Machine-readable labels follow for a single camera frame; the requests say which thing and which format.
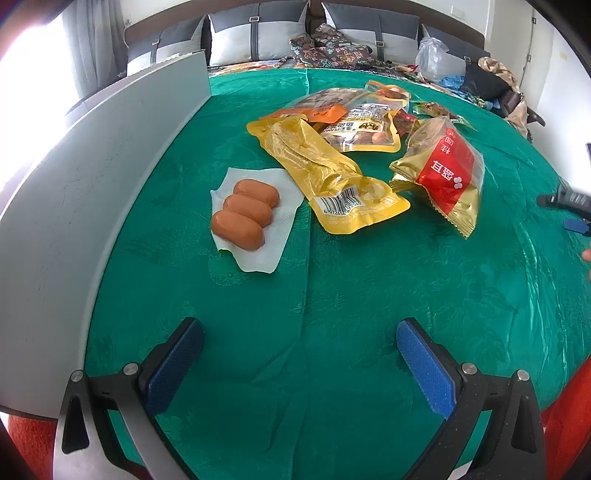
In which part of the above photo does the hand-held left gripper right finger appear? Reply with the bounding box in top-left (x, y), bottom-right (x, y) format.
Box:
top-left (397, 318), bottom-right (548, 480)

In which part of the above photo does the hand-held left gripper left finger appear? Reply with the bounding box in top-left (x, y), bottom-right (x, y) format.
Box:
top-left (54, 318), bottom-right (205, 480)

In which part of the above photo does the gold red snack packet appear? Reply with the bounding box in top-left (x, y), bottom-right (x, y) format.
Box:
top-left (389, 115), bottom-right (485, 239)

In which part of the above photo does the green-edged snack packet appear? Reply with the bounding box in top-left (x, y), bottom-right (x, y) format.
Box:
top-left (410, 100), bottom-right (478, 133)

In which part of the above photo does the white foam box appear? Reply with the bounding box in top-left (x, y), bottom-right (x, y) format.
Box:
top-left (0, 50), bottom-right (213, 421)

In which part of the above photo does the clear yellow-edged snack packet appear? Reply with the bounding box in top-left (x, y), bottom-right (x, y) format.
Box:
top-left (321, 102), bottom-right (402, 153)

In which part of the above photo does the long yellow snack packet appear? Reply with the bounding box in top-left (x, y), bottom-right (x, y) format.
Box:
top-left (246, 117), bottom-right (411, 234)

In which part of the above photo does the large orange snack packet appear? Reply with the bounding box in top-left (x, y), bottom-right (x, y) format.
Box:
top-left (261, 88), bottom-right (370, 124)

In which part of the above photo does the green blanket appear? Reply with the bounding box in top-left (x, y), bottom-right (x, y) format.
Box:
top-left (83, 65), bottom-right (591, 467)

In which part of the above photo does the pile of clothes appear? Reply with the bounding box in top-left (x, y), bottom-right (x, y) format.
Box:
top-left (455, 56), bottom-right (548, 139)

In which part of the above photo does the orange sausage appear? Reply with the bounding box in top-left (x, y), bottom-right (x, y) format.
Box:
top-left (233, 179), bottom-right (281, 207)
top-left (211, 210), bottom-right (267, 251)
top-left (223, 194), bottom-right (273, 228)

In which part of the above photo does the grey white pillow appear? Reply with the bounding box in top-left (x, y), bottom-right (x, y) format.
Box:
top-left (321, 1), bottom-right (422, 63)
top-left (208, 1), bottom-right (311, 66)
top-left (126, 16), bottom-right (207, 78)
top-left (419, 23), bottom-right (485, 61)

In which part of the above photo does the clear plastic bag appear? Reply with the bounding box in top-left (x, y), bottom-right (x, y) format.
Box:
top-left (414, 37), bottom-right (468, 85)

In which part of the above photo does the white paper napkin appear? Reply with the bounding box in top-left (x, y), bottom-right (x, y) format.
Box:
top-left (210, 167), bottom-right (305, 274)

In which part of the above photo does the dark patterned cushion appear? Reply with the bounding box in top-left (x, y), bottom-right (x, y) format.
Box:
top-left (290, 22), bottom-right (376, 65)

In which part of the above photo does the colourful patterned bed sheet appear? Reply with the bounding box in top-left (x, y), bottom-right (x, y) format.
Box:
top-left (207, 55), bottom-right (462, 88)

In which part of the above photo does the grey curtain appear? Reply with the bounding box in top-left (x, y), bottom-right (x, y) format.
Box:
top-left (60, 0), bottom-right (132, 104)

